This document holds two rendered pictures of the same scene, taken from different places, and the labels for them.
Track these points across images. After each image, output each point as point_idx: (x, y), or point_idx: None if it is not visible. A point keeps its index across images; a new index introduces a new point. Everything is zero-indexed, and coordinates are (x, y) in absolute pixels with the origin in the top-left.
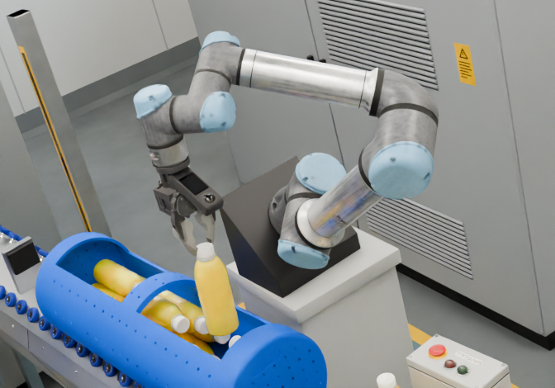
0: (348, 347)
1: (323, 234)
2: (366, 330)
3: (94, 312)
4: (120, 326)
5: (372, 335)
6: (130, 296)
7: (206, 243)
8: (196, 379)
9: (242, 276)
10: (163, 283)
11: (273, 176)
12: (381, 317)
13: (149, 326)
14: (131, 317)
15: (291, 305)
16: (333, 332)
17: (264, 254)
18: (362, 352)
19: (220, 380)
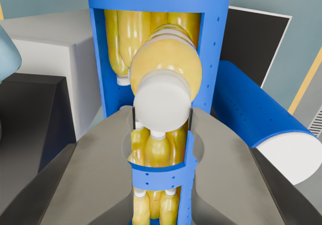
0: (53, 30)
1: None
2: (28, 28)
3: None
4: (197, 164)
5: (28, 27)
6: (176, 183)
7: (144, 114)
8: (219, 40)
9: (75, 137)
10: (146, 174)
11: None
12: (6, 26)
13: (193, 140)
14: (190, 163)
15: (65, 59)
16: (52, 36)
17: (40, 120)
18: (47, 28)
19: None
